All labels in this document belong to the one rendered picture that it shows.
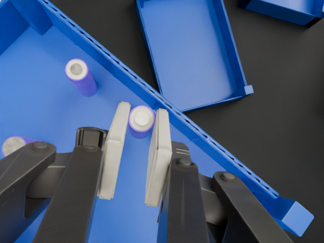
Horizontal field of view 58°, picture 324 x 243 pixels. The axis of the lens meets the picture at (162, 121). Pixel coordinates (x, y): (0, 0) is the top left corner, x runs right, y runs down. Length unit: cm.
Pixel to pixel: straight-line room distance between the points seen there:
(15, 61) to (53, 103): 6
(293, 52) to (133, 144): 63
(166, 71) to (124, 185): 47
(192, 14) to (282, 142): 39
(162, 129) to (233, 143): 59
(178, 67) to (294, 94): 31
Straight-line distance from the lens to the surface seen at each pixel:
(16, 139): 24
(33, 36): 33
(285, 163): 79
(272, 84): 80
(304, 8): 91
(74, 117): 30
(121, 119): 16
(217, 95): 74
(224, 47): 78
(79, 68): 24
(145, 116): 19
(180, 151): 15
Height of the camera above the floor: 69
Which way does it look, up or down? 81 degrees down
